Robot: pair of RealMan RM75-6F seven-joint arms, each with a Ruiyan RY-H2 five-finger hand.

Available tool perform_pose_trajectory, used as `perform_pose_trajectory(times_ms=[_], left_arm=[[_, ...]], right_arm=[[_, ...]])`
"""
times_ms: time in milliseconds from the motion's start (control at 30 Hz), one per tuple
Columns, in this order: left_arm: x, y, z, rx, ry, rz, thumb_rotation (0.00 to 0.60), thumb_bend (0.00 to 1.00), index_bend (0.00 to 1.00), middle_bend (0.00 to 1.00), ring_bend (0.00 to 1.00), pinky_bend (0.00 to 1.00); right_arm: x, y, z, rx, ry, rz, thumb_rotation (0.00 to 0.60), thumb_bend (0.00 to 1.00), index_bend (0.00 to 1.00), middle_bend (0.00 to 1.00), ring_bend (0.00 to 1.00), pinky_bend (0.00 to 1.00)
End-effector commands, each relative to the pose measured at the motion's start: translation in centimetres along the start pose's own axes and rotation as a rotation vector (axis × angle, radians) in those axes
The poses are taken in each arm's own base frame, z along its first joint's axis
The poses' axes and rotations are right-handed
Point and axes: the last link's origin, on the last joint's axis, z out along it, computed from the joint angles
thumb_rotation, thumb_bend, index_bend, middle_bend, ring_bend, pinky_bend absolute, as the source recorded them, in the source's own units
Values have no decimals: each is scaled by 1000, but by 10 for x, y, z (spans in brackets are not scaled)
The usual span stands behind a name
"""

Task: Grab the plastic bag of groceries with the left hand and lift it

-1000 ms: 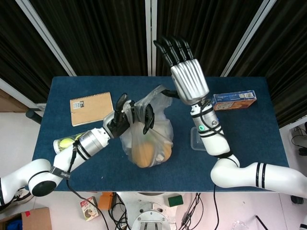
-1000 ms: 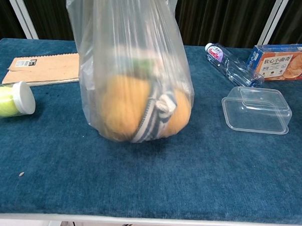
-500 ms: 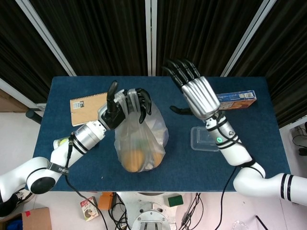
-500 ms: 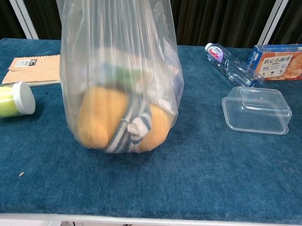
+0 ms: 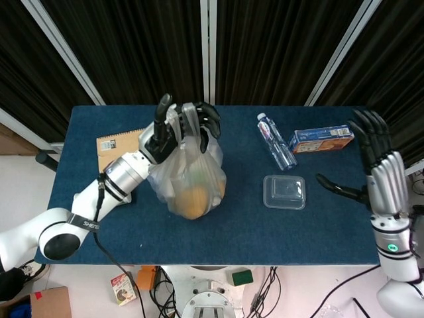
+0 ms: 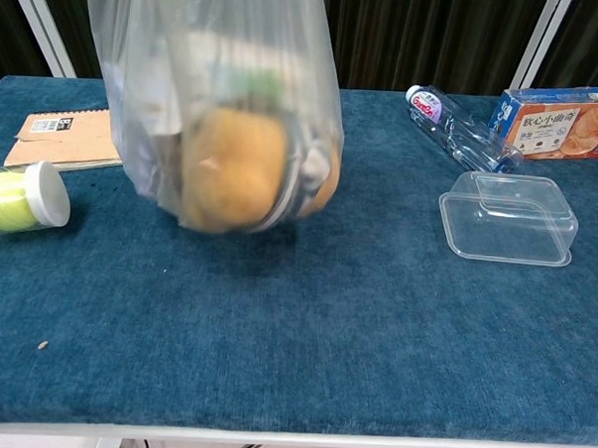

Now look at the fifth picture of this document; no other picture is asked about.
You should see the small snack box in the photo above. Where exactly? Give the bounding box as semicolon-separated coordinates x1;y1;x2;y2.
110;271;137;306

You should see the clear plastic food container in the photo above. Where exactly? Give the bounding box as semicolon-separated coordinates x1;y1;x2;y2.
262;174;306;210

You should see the brown paper envelope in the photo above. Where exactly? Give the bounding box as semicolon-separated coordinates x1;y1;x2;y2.
95;127;148;175

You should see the green block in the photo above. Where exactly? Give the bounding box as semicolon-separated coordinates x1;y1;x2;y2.
231;268;254;288

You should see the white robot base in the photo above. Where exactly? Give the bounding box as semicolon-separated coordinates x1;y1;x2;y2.
162;264;279;318

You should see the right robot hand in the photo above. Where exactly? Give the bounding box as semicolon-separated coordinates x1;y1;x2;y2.
316;109;410;218

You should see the black pleated curtain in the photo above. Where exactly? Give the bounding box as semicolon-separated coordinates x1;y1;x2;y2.
0;0;424;166

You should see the orange plastic object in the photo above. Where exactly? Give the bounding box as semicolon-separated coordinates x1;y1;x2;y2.
136;266;159;292

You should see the clear plastic shopping bag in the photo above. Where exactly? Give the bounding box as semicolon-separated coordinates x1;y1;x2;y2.
145;102;228;220

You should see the blue table cloth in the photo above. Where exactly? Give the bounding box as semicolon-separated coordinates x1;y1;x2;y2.
34;105;392;266

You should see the white green packet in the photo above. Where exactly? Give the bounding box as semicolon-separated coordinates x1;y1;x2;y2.
190;167;208;182

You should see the blue orange cookie box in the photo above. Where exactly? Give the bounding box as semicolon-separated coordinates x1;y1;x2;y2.
287;125;354;154

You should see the black white shoe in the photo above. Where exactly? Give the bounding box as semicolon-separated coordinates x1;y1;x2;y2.
18;260;47;282

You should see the clear plastic water bottle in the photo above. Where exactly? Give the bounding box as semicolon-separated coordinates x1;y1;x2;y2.
256;113;298;172

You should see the white metal frame post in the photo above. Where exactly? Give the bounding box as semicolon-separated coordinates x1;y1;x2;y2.
21;0;107;106
199;0;217;106
303;0;375;107

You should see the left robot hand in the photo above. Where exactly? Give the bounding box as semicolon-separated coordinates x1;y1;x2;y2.
137;93;221;165

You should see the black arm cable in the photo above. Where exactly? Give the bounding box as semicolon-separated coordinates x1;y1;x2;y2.
94;172;148;318

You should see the cardboard box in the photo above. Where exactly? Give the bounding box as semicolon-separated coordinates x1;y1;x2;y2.
29;286;72;318

